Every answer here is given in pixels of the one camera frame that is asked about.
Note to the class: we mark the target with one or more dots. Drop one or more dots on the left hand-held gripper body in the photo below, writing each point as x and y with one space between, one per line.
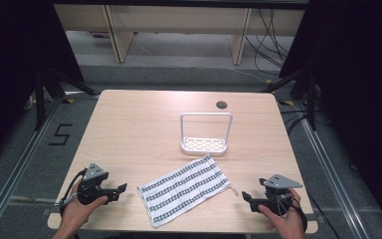
93 181

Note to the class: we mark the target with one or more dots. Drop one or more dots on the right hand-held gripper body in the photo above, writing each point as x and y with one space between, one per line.
277 195

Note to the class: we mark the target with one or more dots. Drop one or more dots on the white green striped dishcloth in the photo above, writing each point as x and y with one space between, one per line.
182 191

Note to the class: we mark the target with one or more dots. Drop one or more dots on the white plastic rack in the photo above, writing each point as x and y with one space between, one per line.
205 145

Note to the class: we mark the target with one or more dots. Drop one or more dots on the person's right hand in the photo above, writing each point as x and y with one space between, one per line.
285 224

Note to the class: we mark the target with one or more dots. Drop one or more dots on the person's left hand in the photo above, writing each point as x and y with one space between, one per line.
76 212

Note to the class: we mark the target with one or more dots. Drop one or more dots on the yellow black floor tape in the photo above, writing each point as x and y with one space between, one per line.
286 103

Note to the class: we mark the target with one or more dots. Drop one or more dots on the black metal stand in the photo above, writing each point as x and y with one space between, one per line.
311 99
39 99

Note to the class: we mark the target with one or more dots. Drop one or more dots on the black curtain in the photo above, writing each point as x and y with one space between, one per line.
13 66
361 83

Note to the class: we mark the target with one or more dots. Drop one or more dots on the light wooden desk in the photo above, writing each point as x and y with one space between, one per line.
179 20

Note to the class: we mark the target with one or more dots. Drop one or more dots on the aluminium floor rail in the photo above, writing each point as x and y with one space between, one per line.
331 172
20 166

